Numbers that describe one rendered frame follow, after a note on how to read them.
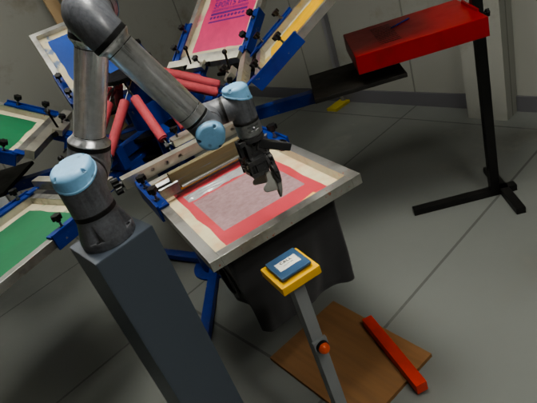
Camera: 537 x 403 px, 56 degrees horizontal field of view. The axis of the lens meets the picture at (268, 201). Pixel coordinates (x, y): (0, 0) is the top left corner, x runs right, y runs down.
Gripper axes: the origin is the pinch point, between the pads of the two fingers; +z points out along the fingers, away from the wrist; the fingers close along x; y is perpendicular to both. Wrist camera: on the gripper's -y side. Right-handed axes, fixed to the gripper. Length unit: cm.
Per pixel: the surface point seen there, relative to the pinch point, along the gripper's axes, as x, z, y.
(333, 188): 2.0, 9.3, -18.3
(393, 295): -35, 108, -56
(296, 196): -11.0, 12.9, -10.7
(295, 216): 2.3, 10.8, -2.0
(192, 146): -79, 6, -1
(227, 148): -56, 4, -8
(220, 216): -25.4, 13.0, 13.4
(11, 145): -168, -7, 68
